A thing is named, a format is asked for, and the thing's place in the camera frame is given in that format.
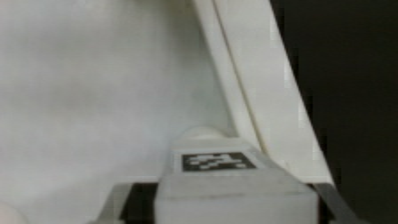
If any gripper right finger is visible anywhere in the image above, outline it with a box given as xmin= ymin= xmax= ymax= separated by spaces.
xmin=313 ymin=183 xmax=370 ymax=224

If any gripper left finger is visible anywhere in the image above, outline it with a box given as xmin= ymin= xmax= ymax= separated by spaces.
xmin=94 ymin=183 xmax=133 ymax=224

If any white table leg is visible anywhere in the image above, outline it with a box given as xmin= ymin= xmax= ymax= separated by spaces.
xmin=155 ymin=127 xmax=318 ymax=224

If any white square table top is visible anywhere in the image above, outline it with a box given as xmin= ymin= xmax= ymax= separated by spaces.
xmin=0 ymin=0 xmax=330 ymax=224

